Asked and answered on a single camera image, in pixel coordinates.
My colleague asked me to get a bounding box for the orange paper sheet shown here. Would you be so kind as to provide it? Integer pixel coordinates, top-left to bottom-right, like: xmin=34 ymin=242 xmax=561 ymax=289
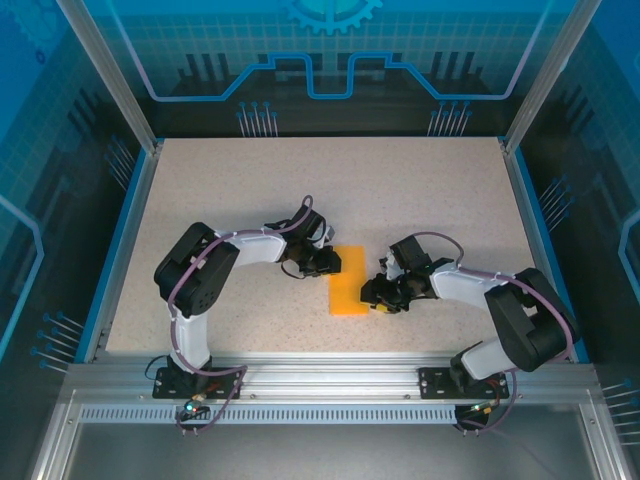
xmin=328 ymin=243 xmax=371 ymax=318

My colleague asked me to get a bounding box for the blue table edge strip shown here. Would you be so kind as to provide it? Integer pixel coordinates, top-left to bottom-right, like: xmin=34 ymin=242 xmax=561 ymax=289
xmin=73 ymin=148 xmax=152 ymax=364
xmin=513 ymin=148 xmax=595 ymax=364

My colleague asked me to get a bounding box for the blue printed gear panel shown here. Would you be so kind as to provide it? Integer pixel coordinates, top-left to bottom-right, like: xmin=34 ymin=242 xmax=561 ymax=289
xmin=84 ymin=0 xmax=576 ymax=140

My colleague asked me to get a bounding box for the blue printed side panel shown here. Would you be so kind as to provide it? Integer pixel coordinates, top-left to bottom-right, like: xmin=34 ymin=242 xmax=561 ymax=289
xmin=519 ymin=0 xmax=640 ymax=480
xmin=0 ymin=0 xmax=151 ymax=480

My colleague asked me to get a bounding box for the long aluminium mounting rail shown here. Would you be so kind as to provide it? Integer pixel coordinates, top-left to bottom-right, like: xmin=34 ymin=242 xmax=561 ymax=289
xmin=67 ymin=351 xmax=599 ymax=404

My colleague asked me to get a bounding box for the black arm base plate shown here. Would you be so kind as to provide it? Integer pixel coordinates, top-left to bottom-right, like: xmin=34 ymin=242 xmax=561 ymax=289
xmin=418 ymin=366 xmax=507 ymax=401
xmin=152 ymin=366 xmax=245 ymax=401

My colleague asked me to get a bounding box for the aluminium side rail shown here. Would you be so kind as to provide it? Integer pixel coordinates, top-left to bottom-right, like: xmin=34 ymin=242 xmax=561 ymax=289
xmin=501 ymin=141 xmax=576 ymax=364
xmin=83 ymin=141 xmax=165 ymax=364

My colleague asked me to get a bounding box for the slotted metal cable duct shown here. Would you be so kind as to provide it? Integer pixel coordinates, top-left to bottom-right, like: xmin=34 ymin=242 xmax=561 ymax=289
xmin=78 ymin=405 xmax=460 ymax=426

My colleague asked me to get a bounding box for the grey metal tray frame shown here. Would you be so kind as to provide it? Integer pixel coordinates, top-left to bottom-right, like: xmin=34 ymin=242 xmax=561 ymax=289
xmin=32 ymin=388 xmax=636 ymax=480

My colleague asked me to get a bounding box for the aluminium frame post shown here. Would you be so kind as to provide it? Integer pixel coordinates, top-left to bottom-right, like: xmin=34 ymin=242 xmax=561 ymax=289
xmin=53 ymin=0 xmax=165 ymax=155
xmin=502 ymin=0 xmax=605 ymax=155

